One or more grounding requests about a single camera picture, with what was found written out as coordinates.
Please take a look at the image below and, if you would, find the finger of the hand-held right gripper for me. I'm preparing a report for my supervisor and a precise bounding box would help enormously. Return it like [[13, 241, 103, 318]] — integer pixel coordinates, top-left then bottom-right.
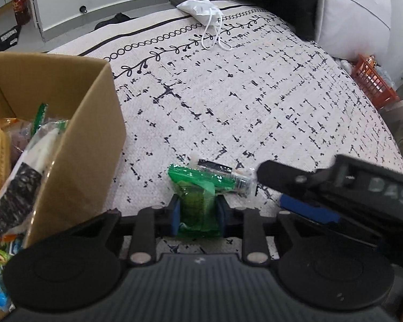
[[278, 195, 341, 225], [257, 159, 320, 202]]

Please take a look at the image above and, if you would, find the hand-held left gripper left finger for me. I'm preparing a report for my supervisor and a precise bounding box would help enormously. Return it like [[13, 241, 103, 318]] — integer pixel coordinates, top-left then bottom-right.
[[65, 195, 181, 265]]

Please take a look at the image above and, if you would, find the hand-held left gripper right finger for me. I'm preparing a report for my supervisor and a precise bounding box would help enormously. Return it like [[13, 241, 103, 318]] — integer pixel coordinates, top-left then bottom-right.
[[217, 195, 326, 265]]

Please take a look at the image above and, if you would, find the clear green snack packet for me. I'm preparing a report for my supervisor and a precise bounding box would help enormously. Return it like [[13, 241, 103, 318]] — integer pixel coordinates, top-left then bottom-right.
[[191, 156, 256, 196]]

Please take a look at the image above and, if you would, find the brown cardboard box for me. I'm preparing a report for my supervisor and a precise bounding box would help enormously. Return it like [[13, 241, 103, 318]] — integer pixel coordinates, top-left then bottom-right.
[[0, 52, 127, 322]]

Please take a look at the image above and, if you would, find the clear seaweed snack packet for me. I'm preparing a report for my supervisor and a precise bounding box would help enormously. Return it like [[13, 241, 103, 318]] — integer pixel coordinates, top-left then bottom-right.
[[0, 120, 70, 236]]

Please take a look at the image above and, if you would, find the purple snack packet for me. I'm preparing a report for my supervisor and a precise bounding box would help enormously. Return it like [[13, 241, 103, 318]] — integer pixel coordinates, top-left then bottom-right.
[[10, 130, 33, 162]]

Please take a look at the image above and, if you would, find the white desk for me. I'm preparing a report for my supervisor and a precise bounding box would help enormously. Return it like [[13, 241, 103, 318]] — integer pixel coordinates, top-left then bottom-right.
[[380, 96, 403, 126]]

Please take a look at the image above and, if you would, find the red plastic basket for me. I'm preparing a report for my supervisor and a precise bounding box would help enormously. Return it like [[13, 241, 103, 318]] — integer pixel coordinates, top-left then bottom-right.
[[351, 54, 400, 110]]

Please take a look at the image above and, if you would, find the white tote bag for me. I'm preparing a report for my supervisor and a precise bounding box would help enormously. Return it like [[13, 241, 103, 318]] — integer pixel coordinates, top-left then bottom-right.
[[314, 0, 392, 61]]

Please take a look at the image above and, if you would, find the white face mask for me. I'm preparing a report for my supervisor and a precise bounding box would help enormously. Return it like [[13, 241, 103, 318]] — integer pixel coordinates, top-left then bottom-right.
[[176, 0, 235, 52]]

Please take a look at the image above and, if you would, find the black slipper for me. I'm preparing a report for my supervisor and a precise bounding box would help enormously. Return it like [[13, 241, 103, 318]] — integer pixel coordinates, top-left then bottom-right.
[[95, 12, 139, 30]]

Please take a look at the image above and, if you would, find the black plastic bag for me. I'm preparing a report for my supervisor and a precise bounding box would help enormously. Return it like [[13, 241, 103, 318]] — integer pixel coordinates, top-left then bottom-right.
[[0, 26, 21, 53]]

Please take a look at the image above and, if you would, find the white narrow rack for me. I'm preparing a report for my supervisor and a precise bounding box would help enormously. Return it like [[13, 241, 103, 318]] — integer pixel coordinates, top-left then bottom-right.
[[26, 0, 47, 42]]

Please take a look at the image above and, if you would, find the dark drink bottle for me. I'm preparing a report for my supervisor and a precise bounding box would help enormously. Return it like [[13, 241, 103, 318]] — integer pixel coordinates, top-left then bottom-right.
[[13, 0, 31, 26]]

